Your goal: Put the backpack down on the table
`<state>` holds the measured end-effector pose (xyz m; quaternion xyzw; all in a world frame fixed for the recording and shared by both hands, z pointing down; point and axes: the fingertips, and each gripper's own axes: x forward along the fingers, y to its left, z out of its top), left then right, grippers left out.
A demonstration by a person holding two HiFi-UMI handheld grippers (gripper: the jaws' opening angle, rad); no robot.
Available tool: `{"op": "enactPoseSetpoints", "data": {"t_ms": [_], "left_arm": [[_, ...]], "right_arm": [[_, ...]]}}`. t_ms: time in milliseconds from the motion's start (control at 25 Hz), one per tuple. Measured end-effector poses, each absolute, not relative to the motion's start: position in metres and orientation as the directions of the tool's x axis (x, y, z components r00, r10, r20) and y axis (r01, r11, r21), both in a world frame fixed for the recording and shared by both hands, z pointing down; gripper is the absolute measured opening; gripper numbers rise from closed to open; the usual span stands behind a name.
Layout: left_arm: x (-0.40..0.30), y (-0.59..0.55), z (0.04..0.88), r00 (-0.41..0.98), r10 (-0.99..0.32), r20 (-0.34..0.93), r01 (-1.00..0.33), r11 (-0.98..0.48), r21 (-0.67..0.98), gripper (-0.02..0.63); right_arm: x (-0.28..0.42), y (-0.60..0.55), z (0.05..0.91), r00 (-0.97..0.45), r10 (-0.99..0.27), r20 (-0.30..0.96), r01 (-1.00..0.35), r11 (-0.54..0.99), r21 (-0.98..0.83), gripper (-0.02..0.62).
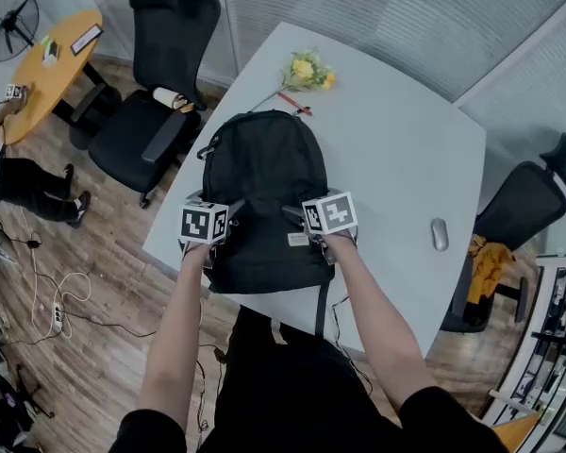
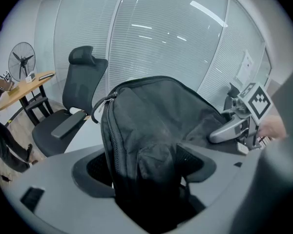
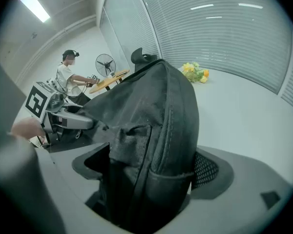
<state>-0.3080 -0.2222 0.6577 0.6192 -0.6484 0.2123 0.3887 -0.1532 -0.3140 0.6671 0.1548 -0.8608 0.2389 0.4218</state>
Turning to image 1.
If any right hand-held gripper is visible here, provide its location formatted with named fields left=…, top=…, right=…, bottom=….
left=280, top=187, right=359, bottom=266

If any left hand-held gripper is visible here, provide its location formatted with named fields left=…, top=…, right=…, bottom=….
left=177, top=189, right=246, bottom=269

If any black backpack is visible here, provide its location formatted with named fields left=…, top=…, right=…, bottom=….
left=196, top=109, right=337, bottom=339

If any person's left forearm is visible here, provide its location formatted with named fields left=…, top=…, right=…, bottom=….
left=136, top=241, right=218, bottom=431

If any person's right forearm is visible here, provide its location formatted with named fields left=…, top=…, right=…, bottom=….
left=320, top=232, right=439, bottom=415

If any red pen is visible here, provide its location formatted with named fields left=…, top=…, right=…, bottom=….
left=276, top=92, right=313, bottom=117

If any grey table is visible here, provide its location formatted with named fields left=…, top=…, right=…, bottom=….
left=141, top=21, right=488, bottom=362

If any white paper roll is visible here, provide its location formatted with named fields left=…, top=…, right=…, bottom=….
left=151, top=86, right=195, bottom=113

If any yellow flower bouquet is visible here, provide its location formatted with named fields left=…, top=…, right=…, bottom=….
left=249, top=47, right=337, bottom=112

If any grey computer mouse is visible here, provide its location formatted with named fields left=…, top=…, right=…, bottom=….
left=430, top=217, right=450, bottom=253

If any person's black clothing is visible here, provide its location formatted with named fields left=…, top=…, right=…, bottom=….
left=108, top=305, right=510, bottom=453

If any black office chair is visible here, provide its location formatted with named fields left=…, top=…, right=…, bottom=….
left=440, top=132, right=566, bottom=334
left=68, top=0, right=223, bottom=210

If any yellow cloth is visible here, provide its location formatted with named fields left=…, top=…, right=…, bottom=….
left=466, top=233, right=518, bottom=307

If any white power strip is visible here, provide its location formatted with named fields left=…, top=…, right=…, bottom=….
left=50, top=301, right=67, bottom=335

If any round wooden table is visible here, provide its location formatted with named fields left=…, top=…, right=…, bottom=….
left=1, top=9, right=106, bottom=146

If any black framed sign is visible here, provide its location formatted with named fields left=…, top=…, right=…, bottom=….
left=70, top=23, right=105, bottom=58

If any white and green box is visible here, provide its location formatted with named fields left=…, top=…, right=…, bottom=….
left=40, top=35, right=61, bottom=69

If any black tripod stand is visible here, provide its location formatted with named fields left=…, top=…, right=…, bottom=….
left=0, top=363, right=57, bottom=420

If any white metal shelf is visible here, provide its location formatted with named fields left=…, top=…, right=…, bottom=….
left=479, top=251, right=566, bottom=453

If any black standing fan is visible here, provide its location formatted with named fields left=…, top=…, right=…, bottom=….
left=0, top=0, right=41, bottom=63

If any wooden board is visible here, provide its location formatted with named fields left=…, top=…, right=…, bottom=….
left=491, top=411, right=542, bottom=453

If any black cable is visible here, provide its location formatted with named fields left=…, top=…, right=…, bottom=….
left=0, top=233, right=158, bottom=348

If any white cable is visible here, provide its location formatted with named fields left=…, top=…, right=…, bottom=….
left=29, top=233, right=93, bottom=340

